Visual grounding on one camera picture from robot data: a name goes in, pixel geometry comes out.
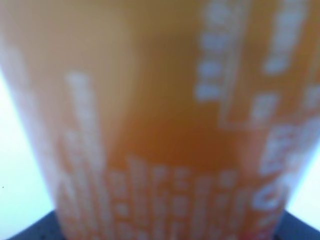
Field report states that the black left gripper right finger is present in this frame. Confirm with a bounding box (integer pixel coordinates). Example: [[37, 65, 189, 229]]
[[273, 211, 320, 240]]

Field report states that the orange Mirinda soda bottle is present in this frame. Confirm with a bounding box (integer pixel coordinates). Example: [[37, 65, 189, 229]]
[[0, 0, 320, 240]]

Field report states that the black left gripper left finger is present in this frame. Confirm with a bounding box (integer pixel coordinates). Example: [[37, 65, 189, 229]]
[[0, 210, 63, 240]]

